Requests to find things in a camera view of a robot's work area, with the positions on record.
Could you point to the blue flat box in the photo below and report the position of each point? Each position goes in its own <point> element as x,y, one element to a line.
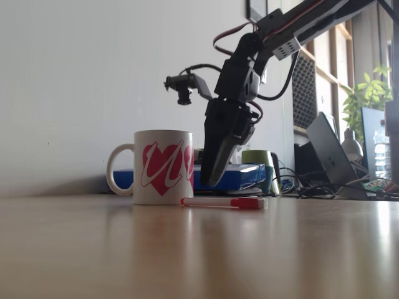
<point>243,179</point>

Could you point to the green cup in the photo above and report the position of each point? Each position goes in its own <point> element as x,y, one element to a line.
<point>257,157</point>

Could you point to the clear plastic water bottle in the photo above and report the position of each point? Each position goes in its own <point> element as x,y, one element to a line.
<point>381,155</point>

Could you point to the red and white marker pen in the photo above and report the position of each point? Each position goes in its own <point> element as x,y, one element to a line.
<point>215,203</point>

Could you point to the white desk lamp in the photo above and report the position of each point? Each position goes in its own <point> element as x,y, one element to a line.
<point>352,146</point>

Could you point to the dark computer monitor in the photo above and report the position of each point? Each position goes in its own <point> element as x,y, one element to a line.
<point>371,140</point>

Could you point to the white wall panel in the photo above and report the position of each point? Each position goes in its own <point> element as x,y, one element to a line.
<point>265,74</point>

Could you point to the white mug with pink hearts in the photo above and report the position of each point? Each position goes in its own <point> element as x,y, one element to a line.
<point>165,190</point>

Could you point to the wooden shelf frame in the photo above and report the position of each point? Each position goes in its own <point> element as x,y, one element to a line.
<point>333,62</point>

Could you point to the clear plastic box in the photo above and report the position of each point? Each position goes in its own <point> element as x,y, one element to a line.
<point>244,152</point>

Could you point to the black picture frame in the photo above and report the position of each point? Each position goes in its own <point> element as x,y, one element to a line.
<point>257,7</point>

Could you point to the grey laptop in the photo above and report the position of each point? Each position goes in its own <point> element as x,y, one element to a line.
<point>333,155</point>

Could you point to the black perforated panel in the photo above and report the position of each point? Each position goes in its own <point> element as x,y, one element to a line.
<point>305,93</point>

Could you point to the small black camera with mount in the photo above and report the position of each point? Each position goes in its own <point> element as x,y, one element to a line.
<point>187,85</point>

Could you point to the green leafy plant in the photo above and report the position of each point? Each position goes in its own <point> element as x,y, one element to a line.
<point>368,93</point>

